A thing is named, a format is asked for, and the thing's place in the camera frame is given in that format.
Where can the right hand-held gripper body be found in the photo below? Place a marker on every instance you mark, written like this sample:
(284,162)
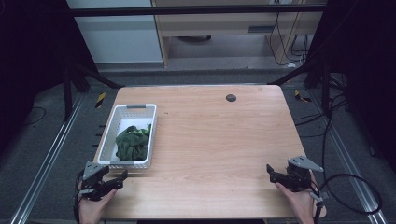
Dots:
(299,175)

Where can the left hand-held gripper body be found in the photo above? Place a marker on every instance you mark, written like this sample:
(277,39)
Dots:
(93,170)

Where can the person's right hand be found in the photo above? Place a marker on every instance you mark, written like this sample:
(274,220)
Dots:
(297,202)

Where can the person's left hand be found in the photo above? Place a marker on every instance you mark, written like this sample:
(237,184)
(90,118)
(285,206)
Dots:
(93,210)

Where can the white perforated plastic basket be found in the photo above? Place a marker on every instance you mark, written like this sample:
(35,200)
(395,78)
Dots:
(112,146)

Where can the dark green cloth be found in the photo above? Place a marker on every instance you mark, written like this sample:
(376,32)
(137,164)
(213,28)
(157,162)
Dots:
(132,144)

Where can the yellow black tape marker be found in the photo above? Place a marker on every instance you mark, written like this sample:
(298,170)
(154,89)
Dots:
(300,96)
(100,100)

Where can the black metal stand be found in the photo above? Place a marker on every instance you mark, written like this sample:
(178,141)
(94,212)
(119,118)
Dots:
(67,93)
(325,84)

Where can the grey round table grommet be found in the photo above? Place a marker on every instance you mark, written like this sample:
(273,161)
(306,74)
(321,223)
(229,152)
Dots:
(231,98)

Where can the black curtain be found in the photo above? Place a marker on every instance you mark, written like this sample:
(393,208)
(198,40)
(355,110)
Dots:
(370,77)
(31,62)

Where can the white cabinet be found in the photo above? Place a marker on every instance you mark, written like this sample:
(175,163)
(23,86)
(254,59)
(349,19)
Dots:
(118,37)

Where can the black horizontal metal bar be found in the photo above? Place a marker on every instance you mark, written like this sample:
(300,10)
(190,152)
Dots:
(186,10)

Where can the aluminium floor rail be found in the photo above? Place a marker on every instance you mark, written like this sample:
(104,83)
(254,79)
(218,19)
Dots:
(351,161)
(46,158)

